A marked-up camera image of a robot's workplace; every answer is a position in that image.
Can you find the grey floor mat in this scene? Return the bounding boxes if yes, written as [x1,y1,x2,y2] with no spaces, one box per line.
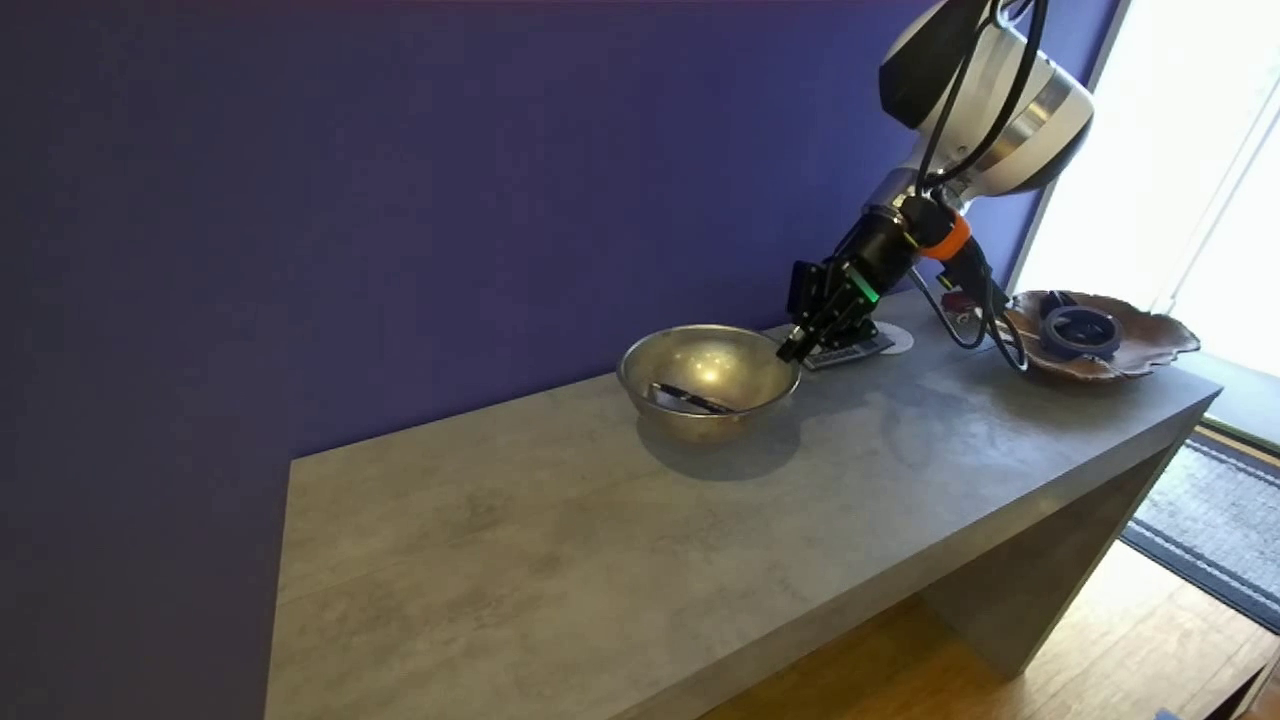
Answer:
[1120,428,1280,632]

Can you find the grey concrete table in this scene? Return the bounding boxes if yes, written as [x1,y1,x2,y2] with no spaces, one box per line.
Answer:
[265,282,1225,720]

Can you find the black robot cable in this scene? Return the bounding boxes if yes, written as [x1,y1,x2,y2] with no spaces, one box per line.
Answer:
[910,0,1053,378]

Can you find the dark stick inside bowl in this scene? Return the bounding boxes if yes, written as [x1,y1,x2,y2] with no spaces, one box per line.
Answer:
[651,378,742,418]

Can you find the silver metal bowl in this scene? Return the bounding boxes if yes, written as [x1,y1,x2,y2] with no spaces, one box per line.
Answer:
[615,319,810,444]

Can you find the wavy-edged metallic tray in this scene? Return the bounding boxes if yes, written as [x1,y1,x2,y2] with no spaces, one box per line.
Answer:
[1001,287,1203,389]

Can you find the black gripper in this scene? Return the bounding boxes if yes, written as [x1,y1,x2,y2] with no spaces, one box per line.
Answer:
[777,209,927,369]

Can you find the dark blue round dish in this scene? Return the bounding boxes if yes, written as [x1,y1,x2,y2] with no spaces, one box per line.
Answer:
[1037,304,1124,364]

